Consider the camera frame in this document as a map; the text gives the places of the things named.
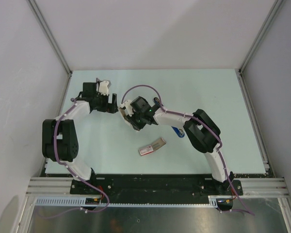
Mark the blue and black stapler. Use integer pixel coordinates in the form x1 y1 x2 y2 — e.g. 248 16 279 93
153 97 185 138

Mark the red white staple box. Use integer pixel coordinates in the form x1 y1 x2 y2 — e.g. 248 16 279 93
138 145 154 156

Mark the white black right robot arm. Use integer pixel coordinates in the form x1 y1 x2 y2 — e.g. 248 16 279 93
119 96 234 195

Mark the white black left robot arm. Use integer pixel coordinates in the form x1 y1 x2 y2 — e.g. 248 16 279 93
42 79 118 194

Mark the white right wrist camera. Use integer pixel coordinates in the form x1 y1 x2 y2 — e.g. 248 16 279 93
119 100 134 116

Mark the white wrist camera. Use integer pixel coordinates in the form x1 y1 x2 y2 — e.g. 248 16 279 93
119 100 134 116
96 78 111 96

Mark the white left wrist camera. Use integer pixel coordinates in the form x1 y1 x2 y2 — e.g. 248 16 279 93
96 78 111 96

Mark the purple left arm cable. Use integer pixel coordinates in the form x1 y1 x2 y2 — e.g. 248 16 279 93
36 98 110 219

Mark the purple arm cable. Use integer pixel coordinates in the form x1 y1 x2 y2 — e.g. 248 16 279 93
36 98 110 219
122 84 256 216

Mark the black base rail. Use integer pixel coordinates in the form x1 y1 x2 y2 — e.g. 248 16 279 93
70 172 243 204

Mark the aluminium frame post left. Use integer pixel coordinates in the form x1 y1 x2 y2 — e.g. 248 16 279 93
26 0 72 75

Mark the aluminium frame post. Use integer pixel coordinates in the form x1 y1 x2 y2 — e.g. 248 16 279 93
26 0 72 75
238 0 286 73

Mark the white slotted cable duct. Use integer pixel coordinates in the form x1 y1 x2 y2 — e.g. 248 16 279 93
35 197 217 208

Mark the aluminium frame crossbar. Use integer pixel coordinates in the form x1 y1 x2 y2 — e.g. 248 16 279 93
26 177 289 198

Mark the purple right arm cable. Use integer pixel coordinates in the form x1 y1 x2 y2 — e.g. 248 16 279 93
122 84 256 216

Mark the aluminium frame post right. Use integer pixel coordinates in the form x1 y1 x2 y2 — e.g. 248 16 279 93
238 0 286 73

